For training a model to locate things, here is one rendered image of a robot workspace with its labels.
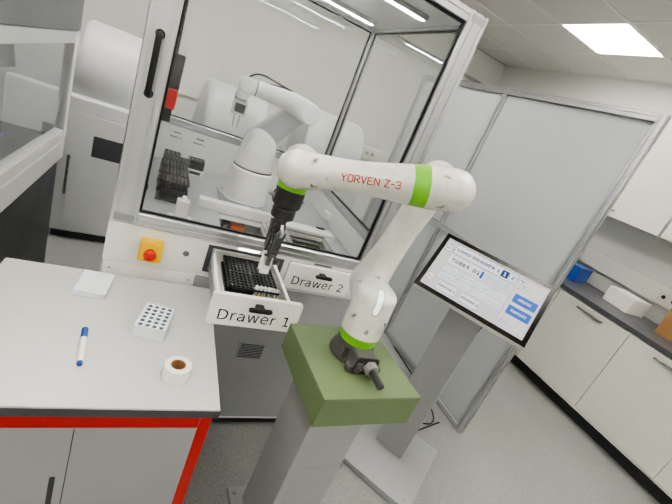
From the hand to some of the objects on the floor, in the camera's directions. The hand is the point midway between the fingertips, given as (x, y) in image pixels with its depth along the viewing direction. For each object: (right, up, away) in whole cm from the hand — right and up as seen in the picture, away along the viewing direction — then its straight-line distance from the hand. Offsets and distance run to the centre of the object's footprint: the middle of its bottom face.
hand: (265, 262), depth 127 cm
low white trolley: (-70, -83, +7) cm, 109 cm away
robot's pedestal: (-3, -104, +27) cm, 107 cm away
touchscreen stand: (+50, -105, +81) cm, 142 cm away
